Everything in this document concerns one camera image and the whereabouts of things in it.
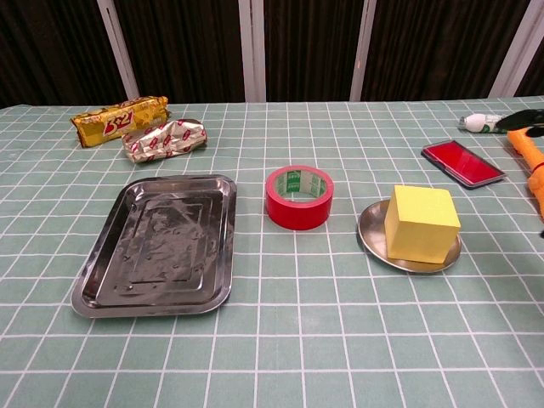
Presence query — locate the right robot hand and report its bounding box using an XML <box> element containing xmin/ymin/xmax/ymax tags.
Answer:
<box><xmin>495</xmin><ymin>108</ymin><xmax>544</xmax><ymax>139</ymax></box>

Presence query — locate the yellow foam cube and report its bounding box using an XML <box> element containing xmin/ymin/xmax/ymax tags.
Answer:
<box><xmin>384</xmin><ymin>184</ymin><xmax>462</xmax><ymax>264</ymax></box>

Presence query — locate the red tape roll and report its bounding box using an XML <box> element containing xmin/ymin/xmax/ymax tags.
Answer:
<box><xmin>265</xmin><ymin>166</ymin><xmax>334</xmax><ymax>231</ymax></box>

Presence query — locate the orange rubber chicken toy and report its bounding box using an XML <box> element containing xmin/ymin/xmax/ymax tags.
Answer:
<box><xmin>507</xmin><ymin>127</ymin><xmax>544</xmax><ymax>222</ymax></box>

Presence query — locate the small white green bottle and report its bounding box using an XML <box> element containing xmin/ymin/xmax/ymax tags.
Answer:
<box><xmin>457</xmin><ymin>112</ymin><xmax>511</xmax><ymax>135</ymax></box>

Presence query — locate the red ink pad case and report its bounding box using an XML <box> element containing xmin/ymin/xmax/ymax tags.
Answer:
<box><xmin>421</xmin><ymin>139</ymin><xmax>509</xmax><ymax>190</ymax></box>

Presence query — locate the round steel dish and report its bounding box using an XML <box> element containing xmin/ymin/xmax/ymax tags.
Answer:
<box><xmin>356</xmin><ymin>199</ymin><xmax>463</xmax><ymax>275</ymax></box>

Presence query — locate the green checked tablecloth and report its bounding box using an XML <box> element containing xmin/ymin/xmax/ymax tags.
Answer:
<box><xmin>0</xmin><ymin>99</ymin><xmax>544</xmax><ymax>408</ymax></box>

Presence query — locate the silver red snack wrapper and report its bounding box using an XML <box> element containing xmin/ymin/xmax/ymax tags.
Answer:
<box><xmin>122</xmin><ymin>118</ymin><xmax>209</xmax><ymax>165</ymax></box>

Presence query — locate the rectangular steel tray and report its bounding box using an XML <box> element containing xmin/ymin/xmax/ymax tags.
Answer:
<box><xmin>71</xmin><ymin>175</ymin><xmax>238</xmax><ymax>320</ymax></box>

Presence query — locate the gold cracker packet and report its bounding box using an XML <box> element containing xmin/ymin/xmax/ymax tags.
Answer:
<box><xmin>70</xmin><ymin>95</ymin><xmax>171</xmax><ymax>149</ymax></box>

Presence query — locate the white frame post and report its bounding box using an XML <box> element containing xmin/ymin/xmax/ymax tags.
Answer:
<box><xmin>349</xmin><ymin>0</ymin><xmax>377</xmax><ymax>102</ymax></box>
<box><xmin>96</xmin><ymin>0</ymin><xmax>140</xmax><ymax>99</ymax></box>
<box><xmin>487</xmin><ymin>0</ymin><xmax>544</xmax><ymax>98</ymax></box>
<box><xmin>237</xmin><ymin>0</ymin><xmax>268</xmax><ymax>103</ymax></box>

